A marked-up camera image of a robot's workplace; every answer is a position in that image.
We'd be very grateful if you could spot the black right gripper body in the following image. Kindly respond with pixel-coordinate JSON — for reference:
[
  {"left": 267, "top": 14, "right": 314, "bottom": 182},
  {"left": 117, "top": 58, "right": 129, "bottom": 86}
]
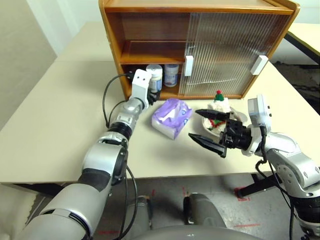
[{"left": 218, "top": 119, "right": 252, "bottom": 151}]

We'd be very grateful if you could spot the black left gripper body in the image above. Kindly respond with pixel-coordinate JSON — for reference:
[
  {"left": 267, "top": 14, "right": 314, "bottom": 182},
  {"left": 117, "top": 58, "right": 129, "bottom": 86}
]
[{"left": 146, "top": 89, "right": 161, "bottom": 105}]

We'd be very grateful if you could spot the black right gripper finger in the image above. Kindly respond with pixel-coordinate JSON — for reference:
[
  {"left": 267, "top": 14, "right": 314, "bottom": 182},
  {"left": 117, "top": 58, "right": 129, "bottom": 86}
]
[
  {"left": 188, "top": 133, "right": 228, "bottom": 159},
  {"left": 194, "top": 108, "right": 231, "bottom": 121}
]

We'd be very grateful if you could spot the white plush snowman toy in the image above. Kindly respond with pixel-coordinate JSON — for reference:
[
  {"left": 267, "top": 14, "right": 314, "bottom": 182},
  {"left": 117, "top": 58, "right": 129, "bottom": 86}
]
[{"left": 203, "top": 89, "right": 241, "bottom": 133}]

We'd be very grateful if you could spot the white jar grey text label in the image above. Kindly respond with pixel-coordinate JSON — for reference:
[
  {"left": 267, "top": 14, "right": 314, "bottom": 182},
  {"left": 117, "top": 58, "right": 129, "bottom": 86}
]
[{"left": 145, "top": 64, "right": 163, "bottom": 95}]

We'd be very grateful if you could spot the white jar blue pattern label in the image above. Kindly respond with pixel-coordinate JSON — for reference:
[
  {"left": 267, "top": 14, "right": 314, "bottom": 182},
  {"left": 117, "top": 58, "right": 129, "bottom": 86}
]
[{"left": 163, "top": 63, "right": 180, "bottom": 88}]

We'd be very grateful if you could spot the purple tissue pack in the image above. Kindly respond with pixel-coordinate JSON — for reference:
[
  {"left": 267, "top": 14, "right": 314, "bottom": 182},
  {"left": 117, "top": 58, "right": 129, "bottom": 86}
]
[{"left": 151, "top": 98, "right": 193, "bottom": 140}]

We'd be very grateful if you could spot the ribbed clear sliding cabinet door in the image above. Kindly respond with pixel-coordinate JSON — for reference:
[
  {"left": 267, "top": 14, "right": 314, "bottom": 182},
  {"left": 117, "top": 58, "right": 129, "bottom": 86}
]
[
  {"left": 186, "top": 12, "right": 293, "bottom": 97},
  {"left": 178, "top": 11, "right": 283, "bottom": 96}
]

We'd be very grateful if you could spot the white door handle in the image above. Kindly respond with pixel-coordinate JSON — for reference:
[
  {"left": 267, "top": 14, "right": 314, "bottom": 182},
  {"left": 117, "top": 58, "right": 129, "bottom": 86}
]
[
  {"left": 184, "top": 55, "right": 195, "bottom": 77},
  {"left": 250, "top": 55, "right": 269, "bottom": 76}
]

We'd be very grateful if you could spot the wooden tabletop cabinet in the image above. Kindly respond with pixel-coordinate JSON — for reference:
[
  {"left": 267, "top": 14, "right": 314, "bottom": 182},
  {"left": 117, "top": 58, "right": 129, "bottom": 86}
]
[{"left": 98, "top": 0, "right": 301, "bottom": 100}]

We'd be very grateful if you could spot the black metal table leg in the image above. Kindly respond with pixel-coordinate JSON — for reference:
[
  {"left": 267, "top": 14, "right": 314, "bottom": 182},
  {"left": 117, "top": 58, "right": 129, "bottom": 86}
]
[
  {"left": 11, "top": 183, "right": 70, "bottom": 200},
  {"left": 237, "top": 171, "right": 286, "bottom": 199}
]

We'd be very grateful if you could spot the grey robot right thigh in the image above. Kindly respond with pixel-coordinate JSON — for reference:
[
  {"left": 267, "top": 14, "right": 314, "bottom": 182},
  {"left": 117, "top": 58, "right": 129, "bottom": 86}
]
[{"left": 183, "top": 192, "right": 227, "bottom": 229}]

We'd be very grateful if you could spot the grey robot thigh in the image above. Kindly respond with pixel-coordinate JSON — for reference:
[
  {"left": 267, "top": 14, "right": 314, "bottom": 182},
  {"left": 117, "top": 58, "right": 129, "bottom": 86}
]
[
  {"left": 129, "top": 194, "right": 153, "bottom": 230},
  {"left": 183, "top": 192, "right": 227, "bottom": 229}
]

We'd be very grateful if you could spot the grey robot torso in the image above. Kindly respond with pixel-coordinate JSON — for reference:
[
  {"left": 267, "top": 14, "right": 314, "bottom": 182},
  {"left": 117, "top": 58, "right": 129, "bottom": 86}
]
[{"left": 89, "top": 224, "right": 254, "bottom": 240}]

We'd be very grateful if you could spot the grey robot left thigh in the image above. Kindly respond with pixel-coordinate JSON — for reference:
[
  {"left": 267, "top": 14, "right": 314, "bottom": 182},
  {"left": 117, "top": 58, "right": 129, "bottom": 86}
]
[{"left": 129, "top": 194, "right": 153, "bottom": 230}]

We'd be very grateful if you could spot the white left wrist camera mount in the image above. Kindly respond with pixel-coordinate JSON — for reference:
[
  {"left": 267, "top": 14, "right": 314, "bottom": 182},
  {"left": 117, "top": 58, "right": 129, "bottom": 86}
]
[{"left": 131, "top": 69, "right": 153, "bottom": 106}]

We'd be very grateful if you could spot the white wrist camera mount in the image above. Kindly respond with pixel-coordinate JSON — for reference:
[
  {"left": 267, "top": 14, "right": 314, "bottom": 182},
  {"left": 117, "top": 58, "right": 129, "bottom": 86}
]
[
  {"left": 131, "top": 69, "right": 153, "bottom": 106},
  {"left": 241, "top": 93, "right": 273, "bottom": 157}
]

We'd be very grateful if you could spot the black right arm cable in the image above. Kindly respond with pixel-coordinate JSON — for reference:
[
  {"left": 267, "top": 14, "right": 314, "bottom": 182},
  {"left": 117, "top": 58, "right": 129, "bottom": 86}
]
[{"left": 254, "top": 124, "right": 302, "bottom": 240}]

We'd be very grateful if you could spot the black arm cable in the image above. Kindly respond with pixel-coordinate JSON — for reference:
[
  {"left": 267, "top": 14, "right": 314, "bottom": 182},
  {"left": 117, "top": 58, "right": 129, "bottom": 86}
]
[
  {"left": 102, "top": 71, "right": 139, "bottom": 240},
  {"left": 254, "top": 124, "right": 302, "bottom": 240}
]

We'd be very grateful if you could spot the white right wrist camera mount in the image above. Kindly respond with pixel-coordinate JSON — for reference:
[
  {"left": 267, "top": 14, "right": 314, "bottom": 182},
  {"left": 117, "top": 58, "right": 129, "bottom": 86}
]
[{"left": 241, "top": 93, "right": 273, "bottom": 157}]

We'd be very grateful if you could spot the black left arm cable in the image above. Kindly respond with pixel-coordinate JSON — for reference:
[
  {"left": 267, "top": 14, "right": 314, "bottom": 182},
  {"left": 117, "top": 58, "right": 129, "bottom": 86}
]
[{"left": 102, "top": 71, "right": 139, "bottom": 240}]

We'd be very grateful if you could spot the beige side table black frame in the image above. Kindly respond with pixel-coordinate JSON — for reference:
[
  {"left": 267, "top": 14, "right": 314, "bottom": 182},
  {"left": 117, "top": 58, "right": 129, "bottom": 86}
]
[{"left": 284, "top": 22, "right": 320, "bottom": 66}]

